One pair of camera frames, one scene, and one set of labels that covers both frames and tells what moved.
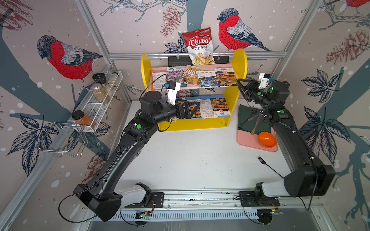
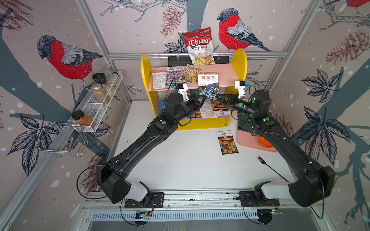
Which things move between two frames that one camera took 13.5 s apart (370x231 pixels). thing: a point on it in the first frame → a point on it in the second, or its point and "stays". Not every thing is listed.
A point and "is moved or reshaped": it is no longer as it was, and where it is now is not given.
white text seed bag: [206, 109] stays
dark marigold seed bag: [197, 113] stays
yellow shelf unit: [215, 87] stays
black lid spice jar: [99, 78] stays
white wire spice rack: [87, 116] stays
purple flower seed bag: [175, 73] stays
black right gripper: [251, 88] → [231, 102]
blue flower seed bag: [207, 78] is moved or reshaped
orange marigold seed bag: [226, 76] → [227, 143]
